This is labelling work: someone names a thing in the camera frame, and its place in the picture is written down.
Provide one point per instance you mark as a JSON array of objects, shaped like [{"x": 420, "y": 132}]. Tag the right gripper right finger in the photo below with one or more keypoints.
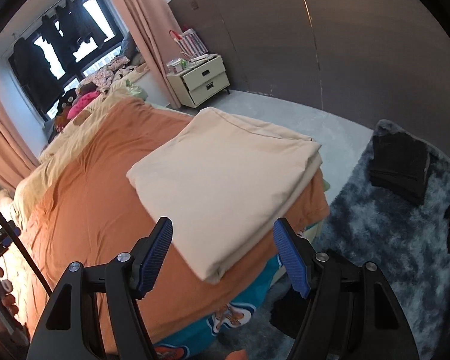
[{"x": 352, "y": 312}]

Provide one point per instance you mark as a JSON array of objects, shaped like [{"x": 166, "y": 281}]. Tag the large white jacket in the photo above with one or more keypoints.
[{"x": 223, "y": 181}]

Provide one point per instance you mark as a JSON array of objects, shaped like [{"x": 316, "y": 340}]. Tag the cream bedside cabinet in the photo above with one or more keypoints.
[{"x": 200, "y": 81}]

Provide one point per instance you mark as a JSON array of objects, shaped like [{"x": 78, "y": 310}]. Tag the grey shaggy rug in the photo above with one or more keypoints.
[{"x": 410, "y": 244}]

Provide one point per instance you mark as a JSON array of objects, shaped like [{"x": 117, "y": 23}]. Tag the orange blanket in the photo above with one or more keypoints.
[{"x": 92, "y": 213}]

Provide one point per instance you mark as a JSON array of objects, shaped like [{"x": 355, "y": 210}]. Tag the folded black clothes pile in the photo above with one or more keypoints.
[{"x": 400, "y": 164}]

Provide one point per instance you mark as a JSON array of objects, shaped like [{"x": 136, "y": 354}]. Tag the blue cartoon bed sheet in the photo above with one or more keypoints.
[{"x": 185, "y": 315}]

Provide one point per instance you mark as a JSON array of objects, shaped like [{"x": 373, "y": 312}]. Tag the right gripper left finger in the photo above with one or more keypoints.
[{"x": 69, "y": 327}]

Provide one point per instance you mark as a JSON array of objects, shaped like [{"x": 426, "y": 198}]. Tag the pink plush toy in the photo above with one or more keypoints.
[{"x": 81, "y": 103}]

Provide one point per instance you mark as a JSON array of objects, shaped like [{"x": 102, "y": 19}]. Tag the pink curtain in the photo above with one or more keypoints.
[{"x": 150, "y": 22}]

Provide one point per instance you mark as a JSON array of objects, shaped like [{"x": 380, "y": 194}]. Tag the dark hanging clothes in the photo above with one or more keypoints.
[{"x": 74, "y": 34}]

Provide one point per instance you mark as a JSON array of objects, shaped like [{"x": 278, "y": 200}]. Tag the beige duvet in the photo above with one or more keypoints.
[{"x": 65, "y": 148}]

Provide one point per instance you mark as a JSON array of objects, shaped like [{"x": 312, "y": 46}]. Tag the striped gift bag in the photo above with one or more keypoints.
[{"x": 189, "y": 43}]

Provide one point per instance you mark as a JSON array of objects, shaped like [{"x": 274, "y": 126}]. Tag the floral patterned clothes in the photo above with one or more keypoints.
[{"x": 118, "y": 68}]

